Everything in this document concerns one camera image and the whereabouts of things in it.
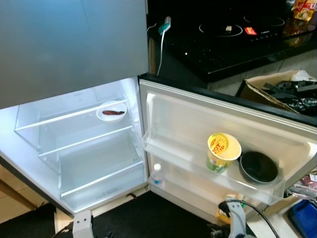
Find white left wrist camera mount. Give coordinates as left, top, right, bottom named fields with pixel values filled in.
left=71, top=210, right=95, bottom=238

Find brown cardboard box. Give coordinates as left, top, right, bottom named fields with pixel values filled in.
left=236, top=69, right=317, bottom=118

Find black round bowl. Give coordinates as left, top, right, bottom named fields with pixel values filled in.
left=239, top=151, right=280, bottom=185

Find yellow snack bag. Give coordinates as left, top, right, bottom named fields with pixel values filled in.
left=292, top=0, right=317, bottom=22

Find black kitchen countertop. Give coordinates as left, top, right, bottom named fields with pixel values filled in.
left=147, top=0, right=317, bottom=84

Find black induction cooktop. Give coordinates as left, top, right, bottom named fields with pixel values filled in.
left=178, top=10, right=298, bottom=50

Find blue plastic crate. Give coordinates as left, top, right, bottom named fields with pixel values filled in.
left=287, top=198, right=317, bottom=238

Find brown cooked food piece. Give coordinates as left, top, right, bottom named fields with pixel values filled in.
left=102, top=110, right=126, bottom=117

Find pink packaged meat tray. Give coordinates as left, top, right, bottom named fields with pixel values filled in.
left=292, top=171, right=317, bottom=199

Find white power cable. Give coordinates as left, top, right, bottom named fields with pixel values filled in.
left=156, top=32, right=167, bottom=76

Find small clear water bottle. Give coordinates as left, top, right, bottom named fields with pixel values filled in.
left=151, top=162, right=165, bottom=187

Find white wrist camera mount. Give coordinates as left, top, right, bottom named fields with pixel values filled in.
left=71, top=210, right=95, bottom=238
left=219, top=200, right=249, bottom=238

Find black plastic bags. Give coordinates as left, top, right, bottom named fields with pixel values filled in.
left=262, top=79, right=317, bottom=116

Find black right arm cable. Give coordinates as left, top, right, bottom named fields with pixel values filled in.
left=238, top=200, right=281, bottom=238

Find teal plug adapter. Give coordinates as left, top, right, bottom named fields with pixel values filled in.
left=158, top=16, right=173, bottom=37

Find white crumpled bag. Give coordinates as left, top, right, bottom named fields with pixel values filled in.
left=291, top=69, right=312, bottom=83

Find white bowl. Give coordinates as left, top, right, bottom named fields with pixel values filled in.
left=96, top=101, right=128, bottom=122

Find yellow instant noodle cup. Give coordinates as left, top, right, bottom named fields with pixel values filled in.
left=205, top=132, right=243, bottom=175

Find open fridge door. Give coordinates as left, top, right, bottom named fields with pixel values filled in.
left=138, top=73, right=317, bottom=225

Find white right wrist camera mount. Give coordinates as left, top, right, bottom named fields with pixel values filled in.
left=219, top=200, right=249, bottom=238

